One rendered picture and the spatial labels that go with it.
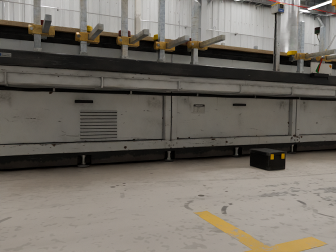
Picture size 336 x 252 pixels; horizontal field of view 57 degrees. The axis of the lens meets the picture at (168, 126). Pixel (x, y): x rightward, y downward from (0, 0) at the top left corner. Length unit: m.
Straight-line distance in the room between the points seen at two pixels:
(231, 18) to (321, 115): 8.56
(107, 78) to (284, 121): 1.73
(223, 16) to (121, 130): 9.53
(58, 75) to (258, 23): 10.84
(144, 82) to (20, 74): 0.72
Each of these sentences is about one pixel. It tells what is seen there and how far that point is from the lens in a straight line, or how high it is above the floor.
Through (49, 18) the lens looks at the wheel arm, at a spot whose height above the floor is 0.82.
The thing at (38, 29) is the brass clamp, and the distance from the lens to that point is 1.92.
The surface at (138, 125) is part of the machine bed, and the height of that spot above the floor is 0.28.
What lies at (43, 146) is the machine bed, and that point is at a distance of 2.11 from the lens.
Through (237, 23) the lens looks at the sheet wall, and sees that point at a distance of 11.70.
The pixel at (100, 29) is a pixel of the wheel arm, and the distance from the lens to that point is 1.70.
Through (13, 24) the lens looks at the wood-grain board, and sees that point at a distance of 2.12.
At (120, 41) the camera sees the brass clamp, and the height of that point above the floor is 0.80.
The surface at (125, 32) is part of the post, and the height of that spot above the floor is 0.86.
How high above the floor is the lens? 0.39
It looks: 3 degrees down
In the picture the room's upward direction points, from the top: 1 degrees clockwise
